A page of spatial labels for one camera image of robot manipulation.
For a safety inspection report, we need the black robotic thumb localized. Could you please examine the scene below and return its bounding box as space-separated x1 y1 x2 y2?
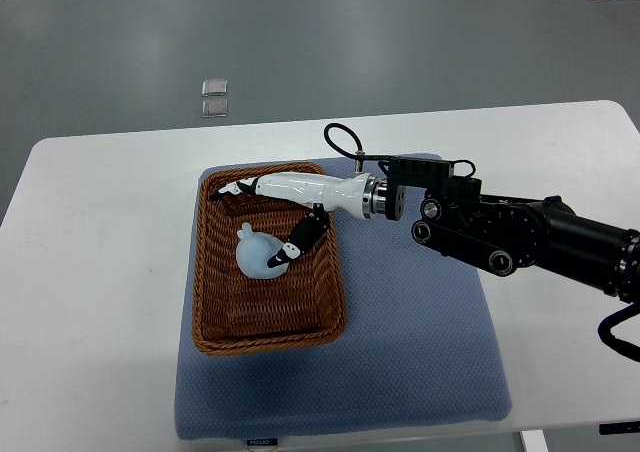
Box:
267 207 330 266

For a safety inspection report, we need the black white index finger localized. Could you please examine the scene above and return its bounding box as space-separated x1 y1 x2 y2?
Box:
209 178 258 202

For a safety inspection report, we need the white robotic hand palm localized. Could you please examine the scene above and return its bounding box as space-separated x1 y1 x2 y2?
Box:
254 172 386 219

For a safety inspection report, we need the blue plush toy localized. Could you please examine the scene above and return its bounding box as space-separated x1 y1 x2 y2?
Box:
235 222 289 280

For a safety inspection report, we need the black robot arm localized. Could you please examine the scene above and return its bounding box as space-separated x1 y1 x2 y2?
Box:
210 156 639 305

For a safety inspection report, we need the brown wicker basket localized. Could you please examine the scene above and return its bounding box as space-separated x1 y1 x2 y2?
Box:
190 162 347 356

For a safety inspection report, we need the upper silver floor plate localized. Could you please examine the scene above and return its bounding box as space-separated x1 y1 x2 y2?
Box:
201 79 228 97

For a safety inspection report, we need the white table leg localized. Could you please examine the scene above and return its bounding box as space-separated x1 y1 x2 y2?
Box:
520 429 549 452

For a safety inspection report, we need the dark blue table label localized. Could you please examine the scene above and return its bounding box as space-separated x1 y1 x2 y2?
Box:
598 421 640 436

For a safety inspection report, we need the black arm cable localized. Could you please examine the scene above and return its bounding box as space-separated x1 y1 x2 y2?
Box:
323 122 366 174

